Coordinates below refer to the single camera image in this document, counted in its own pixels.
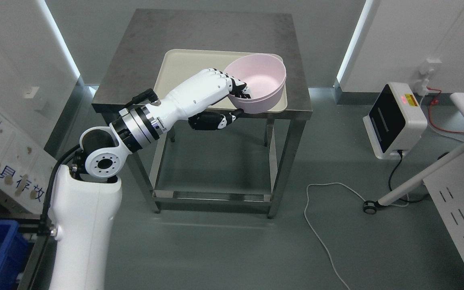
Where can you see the metal shelf rack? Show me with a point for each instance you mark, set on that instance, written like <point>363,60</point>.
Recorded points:
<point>29,277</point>

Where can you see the stainless steel table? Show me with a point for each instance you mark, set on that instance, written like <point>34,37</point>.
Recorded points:
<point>151,33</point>

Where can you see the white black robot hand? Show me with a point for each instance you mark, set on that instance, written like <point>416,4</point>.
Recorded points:
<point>189,100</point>

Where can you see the beige plastic tray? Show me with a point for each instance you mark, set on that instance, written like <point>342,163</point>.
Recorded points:
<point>180,64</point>

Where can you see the white stand leg with caster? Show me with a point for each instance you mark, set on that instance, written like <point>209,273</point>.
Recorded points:
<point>371,207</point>

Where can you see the white black box device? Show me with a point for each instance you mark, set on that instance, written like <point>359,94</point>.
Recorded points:
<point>395,122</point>

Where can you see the white wall power socket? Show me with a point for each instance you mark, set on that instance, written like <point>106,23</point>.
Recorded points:
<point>426,70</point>

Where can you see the white signboard with blue text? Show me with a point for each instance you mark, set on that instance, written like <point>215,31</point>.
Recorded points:
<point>25,169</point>

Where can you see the white wall switch box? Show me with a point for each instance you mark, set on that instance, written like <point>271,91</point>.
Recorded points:
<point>33,99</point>

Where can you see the pink bowl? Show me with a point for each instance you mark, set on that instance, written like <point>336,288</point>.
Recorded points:
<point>264,105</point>
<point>253,64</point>

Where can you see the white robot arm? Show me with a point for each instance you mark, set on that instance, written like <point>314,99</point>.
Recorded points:
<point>85,191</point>

